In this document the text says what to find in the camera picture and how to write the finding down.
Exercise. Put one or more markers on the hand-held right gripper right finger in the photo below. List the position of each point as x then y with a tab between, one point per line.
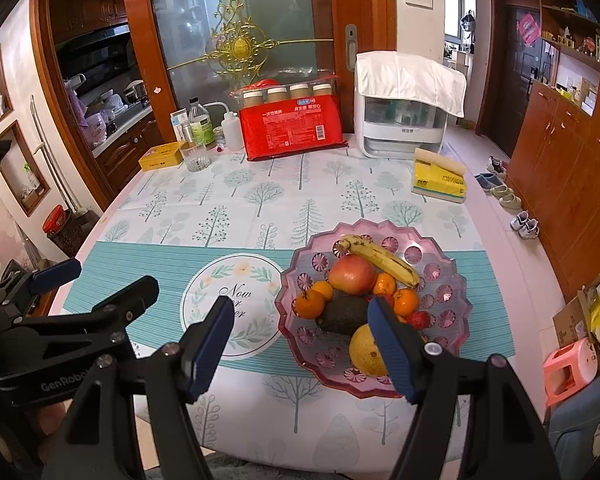
392	345

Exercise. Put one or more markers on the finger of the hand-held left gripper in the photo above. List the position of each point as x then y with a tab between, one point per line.
55	274
125	300

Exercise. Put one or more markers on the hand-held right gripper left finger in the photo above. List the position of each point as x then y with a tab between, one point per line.
210	350

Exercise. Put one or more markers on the yellow pear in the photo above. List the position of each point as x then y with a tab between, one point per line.
367	352

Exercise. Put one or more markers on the small red fruit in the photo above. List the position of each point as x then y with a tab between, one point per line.
420	319

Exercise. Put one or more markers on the orange tangerine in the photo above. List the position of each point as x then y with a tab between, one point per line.
406	301
310	305
384	284

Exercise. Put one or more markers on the dark green avocado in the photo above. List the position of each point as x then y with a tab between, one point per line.
342	315

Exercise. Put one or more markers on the red apple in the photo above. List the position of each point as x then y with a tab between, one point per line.
352	275

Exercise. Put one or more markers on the yellow banana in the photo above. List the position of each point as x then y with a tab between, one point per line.
380	257

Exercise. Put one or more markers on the small oval tangerine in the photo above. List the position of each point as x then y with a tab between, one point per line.
323	290

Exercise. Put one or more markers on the pink glass bowl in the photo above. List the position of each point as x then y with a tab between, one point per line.
440	270

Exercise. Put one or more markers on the red lid jar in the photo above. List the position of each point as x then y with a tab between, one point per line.
57	222

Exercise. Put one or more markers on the wooden kitchen cabinet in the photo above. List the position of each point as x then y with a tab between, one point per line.
125	152

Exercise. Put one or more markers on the yellow tin box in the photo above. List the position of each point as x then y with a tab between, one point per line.
162	156

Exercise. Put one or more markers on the clear glass cup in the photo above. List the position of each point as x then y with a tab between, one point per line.
196	157

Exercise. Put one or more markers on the yellow tissue pack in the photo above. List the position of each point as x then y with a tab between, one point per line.
440	180

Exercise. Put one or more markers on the white sneaker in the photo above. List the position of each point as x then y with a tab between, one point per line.
522	219
529	231

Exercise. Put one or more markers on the pink plastic stool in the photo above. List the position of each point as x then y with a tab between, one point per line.
570	370

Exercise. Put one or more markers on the cardboard box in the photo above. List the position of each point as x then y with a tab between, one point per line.
572	320

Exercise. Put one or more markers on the green shoe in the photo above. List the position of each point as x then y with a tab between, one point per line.
510	202
502	191

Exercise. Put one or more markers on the white carton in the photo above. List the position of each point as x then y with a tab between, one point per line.
177	121

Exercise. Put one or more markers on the small glass jar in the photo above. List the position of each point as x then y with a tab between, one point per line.
218	138

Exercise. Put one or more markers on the blue slipper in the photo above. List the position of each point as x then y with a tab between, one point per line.
487	181

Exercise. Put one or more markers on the green label bottle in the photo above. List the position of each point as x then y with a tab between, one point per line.
200	125

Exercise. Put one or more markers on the white squeeze bottle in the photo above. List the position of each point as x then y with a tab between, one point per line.
232	132

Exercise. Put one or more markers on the steel pot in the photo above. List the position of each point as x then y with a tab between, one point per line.
135	91

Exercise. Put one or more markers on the blue grey chair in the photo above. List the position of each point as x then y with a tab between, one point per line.
585	415

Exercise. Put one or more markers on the black sneaker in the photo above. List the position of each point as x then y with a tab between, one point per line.
497	166

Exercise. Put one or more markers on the white countertop appliance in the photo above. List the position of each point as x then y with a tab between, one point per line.
400	130

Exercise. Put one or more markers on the red paper cup packet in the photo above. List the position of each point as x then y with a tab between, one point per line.
292	130

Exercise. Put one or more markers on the white cloth cover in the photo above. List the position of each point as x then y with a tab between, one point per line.
410	77

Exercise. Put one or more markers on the frosted glass door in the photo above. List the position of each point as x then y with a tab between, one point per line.
180	25

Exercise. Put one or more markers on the dark entrance door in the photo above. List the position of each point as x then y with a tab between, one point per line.
515	90

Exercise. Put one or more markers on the pink door decoration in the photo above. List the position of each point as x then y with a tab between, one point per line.
528	27

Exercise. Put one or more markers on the wooden wall cabinet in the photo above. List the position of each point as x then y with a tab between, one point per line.
565	175

